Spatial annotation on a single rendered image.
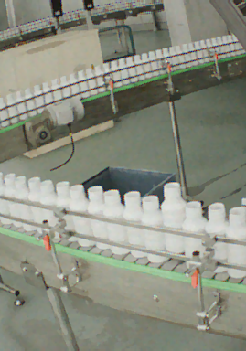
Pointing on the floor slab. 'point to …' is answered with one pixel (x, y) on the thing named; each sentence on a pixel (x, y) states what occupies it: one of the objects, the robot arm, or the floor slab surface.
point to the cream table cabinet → (49, 70)
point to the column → (14, 13)
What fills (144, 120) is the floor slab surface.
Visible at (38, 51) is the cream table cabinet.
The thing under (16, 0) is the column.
